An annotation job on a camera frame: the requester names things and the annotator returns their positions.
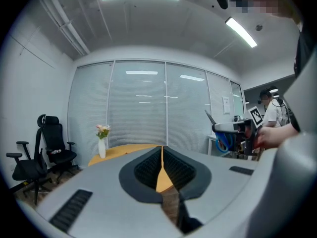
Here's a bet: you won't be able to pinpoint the white vase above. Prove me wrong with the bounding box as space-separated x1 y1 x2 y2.
98 138 106 159

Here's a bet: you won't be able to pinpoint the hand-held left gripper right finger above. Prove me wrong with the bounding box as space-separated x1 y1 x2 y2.
163 145 259 227

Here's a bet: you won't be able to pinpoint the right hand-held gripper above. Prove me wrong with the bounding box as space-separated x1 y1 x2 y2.
212 105 264 156

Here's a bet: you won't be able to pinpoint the person's right hand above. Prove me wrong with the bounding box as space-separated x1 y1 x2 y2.
254 126 277 150

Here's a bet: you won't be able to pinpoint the pink flower bouquet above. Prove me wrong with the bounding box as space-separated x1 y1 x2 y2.
96 124 111 140

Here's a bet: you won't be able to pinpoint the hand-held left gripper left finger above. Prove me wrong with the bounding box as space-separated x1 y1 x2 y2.
36 145 185 238

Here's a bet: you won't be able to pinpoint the white side table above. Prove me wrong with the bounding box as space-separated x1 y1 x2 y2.
207 133 232 157

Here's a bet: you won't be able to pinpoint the white paper notice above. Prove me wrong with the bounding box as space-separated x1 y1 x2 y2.
222 96 231 115

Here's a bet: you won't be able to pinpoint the round wooden table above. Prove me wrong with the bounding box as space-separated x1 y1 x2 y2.
88 143 175 193

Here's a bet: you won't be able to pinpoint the blue handled scissors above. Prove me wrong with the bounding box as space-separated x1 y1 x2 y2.
204 109 235 154

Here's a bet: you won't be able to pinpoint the black office chair with headrest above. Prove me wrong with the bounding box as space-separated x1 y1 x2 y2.
37 114 80 185

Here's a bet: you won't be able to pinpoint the person's right forearm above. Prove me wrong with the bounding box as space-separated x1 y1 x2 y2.
271 122 300 148

